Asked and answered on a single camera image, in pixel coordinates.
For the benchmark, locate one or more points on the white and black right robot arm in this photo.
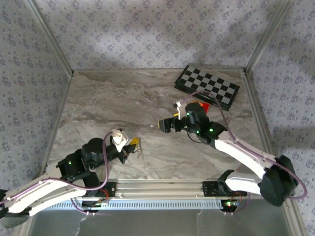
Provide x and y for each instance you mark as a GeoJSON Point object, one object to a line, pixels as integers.
{"type": "Point", "coordinates": [246, 155]}

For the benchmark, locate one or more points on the thin aluminium wall rail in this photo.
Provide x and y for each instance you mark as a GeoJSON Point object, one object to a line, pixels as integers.
{"type": "Point", "coordinates": [123, 70]}

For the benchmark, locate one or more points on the grey metal panel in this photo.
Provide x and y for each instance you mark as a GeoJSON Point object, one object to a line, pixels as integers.
{"type": "Point", "coordinates": [147, 225]}

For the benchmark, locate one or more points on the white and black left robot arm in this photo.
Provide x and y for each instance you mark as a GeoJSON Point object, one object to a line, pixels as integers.
{"type": "Point", "coordinates": [49, 194]}

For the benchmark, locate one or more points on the short aluminium frame post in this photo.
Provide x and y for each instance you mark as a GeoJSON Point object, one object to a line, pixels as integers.
{"type": "Point", "coordinates": [294, 216]}

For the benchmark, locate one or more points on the aluminium side rail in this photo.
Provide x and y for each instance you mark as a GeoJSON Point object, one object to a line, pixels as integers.
{"type": "Point", "coordinates": [261, 123]}
{"type": "Point", "coordinates": [55, 123]}

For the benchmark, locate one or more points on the orange curved plastic block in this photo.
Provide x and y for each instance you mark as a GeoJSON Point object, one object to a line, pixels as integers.
{"type": "Point", "coordinates": [198, 104]}

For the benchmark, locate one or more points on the aluminium frame rail with slots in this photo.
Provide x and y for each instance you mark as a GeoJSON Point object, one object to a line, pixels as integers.
{"type": "Point", "coordinates": [160, 189]}

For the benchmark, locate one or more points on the small red toy brick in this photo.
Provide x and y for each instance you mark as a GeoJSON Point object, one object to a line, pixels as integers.
{"type": "Point", "coordinates": [205, 107]}

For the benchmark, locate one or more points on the aluminium corner post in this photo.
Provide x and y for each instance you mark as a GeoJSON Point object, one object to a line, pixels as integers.
{"type": "Point", "coordinates": [265, 37]}
{"type": "Point", "coordinates": [49, 37]}

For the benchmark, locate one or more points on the black and grey chessboard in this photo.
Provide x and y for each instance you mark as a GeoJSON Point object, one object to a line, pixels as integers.
{"type": "Point", "coordinates": [206, 82]}

